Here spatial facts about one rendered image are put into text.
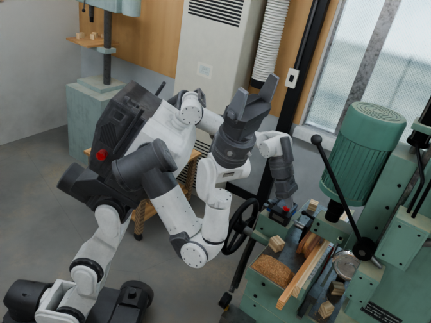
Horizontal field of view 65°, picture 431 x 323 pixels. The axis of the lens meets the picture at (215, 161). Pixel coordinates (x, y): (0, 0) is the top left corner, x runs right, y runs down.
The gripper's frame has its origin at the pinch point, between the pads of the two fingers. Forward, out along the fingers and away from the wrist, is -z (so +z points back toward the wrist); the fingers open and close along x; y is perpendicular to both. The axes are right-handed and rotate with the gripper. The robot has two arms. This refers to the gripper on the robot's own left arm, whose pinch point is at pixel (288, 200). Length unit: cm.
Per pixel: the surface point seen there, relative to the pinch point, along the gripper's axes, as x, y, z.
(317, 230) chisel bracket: 3.2, 10.9, -10.6
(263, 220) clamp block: 3.4, -11.8, -7.4
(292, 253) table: 7.7, 0.9, -18.9
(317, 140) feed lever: 15.1, 22.5, 27.0
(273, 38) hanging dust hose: -111, -46, 70
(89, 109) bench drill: -55, -196, 57
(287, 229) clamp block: 3.4, -1.5, -11.1
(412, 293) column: 11, 41, -26
